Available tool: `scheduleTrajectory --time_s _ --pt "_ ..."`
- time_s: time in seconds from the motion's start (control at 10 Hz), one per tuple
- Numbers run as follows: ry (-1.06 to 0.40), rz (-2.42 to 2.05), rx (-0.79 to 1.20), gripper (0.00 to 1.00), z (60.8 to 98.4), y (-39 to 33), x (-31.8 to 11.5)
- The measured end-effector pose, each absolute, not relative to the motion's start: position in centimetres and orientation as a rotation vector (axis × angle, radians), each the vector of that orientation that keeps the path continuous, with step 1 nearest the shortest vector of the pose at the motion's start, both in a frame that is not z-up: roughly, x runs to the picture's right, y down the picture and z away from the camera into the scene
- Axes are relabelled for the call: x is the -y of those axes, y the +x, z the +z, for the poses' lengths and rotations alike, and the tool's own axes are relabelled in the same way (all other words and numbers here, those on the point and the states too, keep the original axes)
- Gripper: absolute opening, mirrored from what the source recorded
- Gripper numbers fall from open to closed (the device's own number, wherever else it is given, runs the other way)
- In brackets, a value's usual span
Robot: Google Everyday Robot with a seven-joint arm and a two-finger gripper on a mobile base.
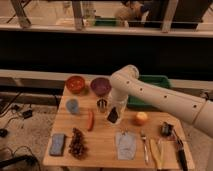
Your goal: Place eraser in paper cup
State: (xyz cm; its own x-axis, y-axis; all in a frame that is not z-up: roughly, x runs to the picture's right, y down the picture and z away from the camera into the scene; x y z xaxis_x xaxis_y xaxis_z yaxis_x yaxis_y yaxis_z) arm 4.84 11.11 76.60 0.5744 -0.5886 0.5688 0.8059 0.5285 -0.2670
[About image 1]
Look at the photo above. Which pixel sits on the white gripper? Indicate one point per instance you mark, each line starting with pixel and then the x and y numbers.
pixel 117 102

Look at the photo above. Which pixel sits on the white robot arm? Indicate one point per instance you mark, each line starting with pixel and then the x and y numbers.
pixel 190 109

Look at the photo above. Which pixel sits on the small metal cup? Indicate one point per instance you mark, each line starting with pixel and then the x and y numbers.
pixel 102 105

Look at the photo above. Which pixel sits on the blue paper cup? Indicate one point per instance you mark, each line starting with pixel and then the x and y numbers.
pixel 72 106

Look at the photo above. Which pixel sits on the blue sponge eraser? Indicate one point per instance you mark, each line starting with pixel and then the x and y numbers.
pixel 57 145

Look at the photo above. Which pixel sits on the orange carrot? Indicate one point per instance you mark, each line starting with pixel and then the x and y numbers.
pixel 90 122

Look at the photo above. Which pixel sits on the red yellow apple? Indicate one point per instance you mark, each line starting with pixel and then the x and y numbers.
pixel 140 118

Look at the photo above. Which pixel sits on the purple bowl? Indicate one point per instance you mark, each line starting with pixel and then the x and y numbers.
pixel 100 86

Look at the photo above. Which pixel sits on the grey folded cloth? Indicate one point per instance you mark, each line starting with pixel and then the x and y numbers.
pixel 125 143

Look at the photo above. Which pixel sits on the silver fork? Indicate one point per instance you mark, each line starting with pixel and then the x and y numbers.
pixel 143 138

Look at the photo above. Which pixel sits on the dark grape bunch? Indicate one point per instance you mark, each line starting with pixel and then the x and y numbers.
pixel 77 146

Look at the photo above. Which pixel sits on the orange-red bowl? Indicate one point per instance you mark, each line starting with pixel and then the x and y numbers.
pixel 75 84

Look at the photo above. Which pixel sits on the small black device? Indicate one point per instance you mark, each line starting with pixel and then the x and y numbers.
pixel 166 129

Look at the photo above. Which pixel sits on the green plastic bin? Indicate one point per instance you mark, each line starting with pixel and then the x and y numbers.
pixel 148 93

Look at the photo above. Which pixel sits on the black handled tool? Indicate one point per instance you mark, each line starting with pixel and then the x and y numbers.
pixel 180 152

